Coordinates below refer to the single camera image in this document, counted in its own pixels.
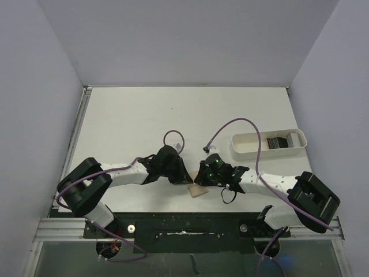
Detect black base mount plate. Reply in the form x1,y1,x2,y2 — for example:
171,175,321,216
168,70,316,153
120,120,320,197
83,204,291,254

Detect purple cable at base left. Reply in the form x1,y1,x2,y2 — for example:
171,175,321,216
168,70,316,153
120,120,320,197
89,220,148,263

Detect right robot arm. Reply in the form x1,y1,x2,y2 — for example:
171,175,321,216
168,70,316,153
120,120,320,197
195,154,341,236

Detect beige card holder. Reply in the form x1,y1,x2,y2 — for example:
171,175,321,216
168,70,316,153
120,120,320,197
186,171,209,198

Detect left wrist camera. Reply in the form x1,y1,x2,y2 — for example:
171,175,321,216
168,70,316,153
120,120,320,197
173,143,183,152

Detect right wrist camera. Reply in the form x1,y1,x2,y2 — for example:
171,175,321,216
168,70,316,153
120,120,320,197
203,145,220,155

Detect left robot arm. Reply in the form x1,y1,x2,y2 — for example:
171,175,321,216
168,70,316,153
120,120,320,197
56,145,193,237

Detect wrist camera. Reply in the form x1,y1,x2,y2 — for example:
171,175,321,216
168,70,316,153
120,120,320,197
203,145,220,155
173,143,183,152

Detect aluminium table frame rail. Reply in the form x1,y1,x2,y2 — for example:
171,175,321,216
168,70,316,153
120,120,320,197
51,85,92,208

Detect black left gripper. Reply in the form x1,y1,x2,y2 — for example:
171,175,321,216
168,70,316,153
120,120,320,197
160,156,193,184

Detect purple cable at base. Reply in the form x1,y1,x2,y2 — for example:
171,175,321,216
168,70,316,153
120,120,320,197
256,226,288,277
89,220,148,263

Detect white plastic tray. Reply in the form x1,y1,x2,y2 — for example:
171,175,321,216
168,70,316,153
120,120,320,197
230,129,307,161

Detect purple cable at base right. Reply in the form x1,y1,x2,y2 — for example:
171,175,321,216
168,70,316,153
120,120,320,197
256,226,288,277

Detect black cards in tray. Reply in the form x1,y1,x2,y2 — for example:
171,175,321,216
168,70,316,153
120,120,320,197
266,137,289,149

